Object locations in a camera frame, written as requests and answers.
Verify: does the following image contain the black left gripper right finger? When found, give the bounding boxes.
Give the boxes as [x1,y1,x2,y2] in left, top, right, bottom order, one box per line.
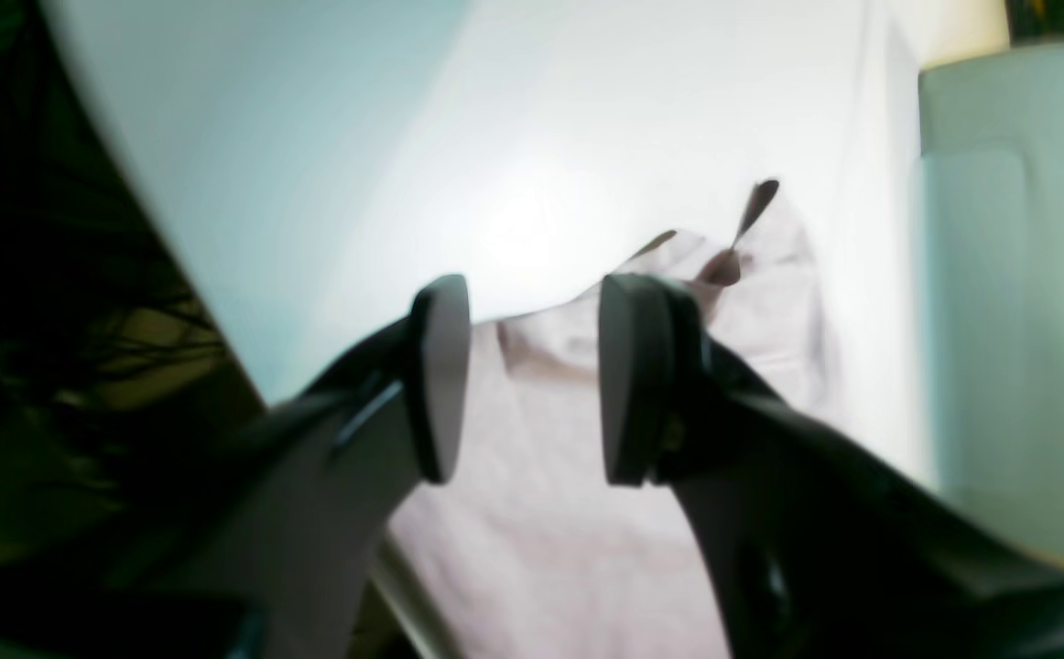
[598,274,1064,658]

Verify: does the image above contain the mauve t-shirt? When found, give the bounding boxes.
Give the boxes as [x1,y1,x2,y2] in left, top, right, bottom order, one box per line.
[385,178,839,659]

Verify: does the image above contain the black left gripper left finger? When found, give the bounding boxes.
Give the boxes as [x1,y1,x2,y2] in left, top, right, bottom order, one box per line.
[0,275,471,658]

